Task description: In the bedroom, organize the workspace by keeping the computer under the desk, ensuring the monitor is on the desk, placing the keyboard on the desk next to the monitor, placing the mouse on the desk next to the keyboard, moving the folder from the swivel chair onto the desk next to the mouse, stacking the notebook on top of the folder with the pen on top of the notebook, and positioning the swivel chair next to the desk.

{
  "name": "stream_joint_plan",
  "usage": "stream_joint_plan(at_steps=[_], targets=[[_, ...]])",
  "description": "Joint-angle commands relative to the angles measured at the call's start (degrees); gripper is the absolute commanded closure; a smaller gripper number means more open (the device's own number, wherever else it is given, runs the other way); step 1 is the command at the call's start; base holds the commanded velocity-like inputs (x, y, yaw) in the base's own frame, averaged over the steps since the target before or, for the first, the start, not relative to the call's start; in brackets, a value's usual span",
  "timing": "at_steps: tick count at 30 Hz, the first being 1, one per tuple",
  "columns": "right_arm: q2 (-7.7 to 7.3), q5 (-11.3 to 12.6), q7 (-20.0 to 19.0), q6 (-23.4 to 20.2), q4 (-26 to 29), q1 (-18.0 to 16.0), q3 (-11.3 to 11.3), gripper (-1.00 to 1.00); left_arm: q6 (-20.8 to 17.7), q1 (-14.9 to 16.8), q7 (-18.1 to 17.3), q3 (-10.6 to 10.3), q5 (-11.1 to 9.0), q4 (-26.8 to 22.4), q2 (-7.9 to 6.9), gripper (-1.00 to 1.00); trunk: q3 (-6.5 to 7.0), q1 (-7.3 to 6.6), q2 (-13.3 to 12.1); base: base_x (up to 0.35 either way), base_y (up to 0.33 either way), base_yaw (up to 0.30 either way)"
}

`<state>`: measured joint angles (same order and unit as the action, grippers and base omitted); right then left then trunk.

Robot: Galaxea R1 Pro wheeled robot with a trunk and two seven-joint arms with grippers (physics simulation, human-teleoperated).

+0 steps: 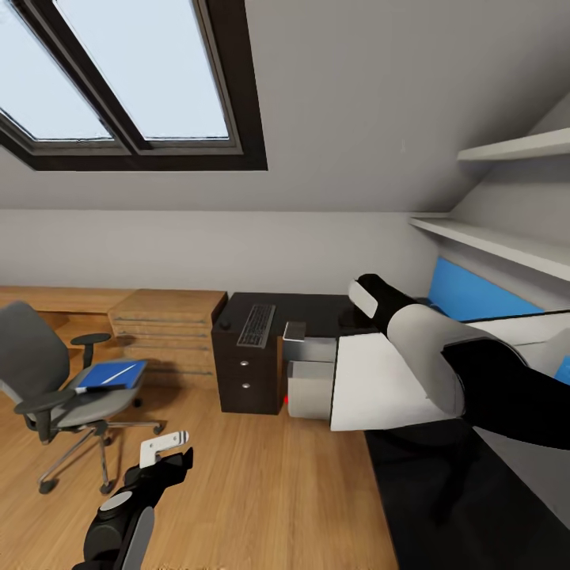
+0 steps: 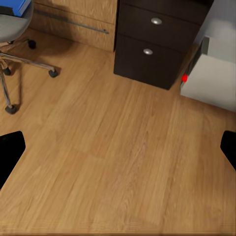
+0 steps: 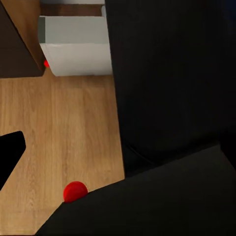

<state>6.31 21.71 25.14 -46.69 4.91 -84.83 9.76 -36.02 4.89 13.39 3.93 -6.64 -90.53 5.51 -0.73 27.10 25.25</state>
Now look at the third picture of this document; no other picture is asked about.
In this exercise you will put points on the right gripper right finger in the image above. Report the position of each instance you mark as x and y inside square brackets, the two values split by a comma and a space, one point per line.
[228, 146]

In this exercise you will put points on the cabinet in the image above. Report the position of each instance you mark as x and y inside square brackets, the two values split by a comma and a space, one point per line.
[20, 51]

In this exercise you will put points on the monitor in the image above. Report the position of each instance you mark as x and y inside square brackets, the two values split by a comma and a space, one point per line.
[191, 196]

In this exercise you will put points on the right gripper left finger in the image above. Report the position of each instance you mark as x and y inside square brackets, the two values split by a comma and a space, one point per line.
[12, 146]

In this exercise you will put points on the desk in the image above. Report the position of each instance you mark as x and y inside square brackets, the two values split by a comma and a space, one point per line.
[174, 70]

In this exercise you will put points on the desktop computer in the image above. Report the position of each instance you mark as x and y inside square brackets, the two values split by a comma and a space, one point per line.
[75, 45]

